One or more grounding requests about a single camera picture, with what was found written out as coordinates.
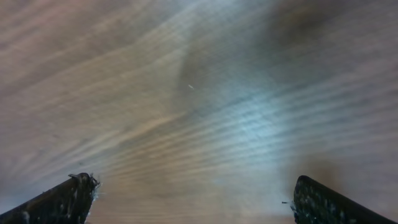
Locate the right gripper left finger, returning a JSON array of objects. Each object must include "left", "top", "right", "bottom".
[{"left": 1, "top": 173, "right": 100, "bottom": 224}]

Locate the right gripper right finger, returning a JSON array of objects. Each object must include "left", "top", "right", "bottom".
[{"left": 290, "top": 175, "right": 397, "bottom": 224}]

